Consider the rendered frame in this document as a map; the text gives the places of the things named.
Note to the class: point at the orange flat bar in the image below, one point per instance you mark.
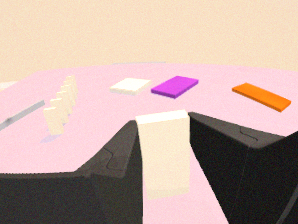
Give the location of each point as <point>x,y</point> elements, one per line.
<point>261,96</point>

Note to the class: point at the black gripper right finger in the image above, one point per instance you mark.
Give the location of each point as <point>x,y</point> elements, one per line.
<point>254,174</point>

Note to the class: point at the purple flat rectangular block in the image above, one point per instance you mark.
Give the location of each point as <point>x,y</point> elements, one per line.
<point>174,87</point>

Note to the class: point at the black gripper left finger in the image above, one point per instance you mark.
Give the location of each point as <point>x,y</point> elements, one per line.
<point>107,189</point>

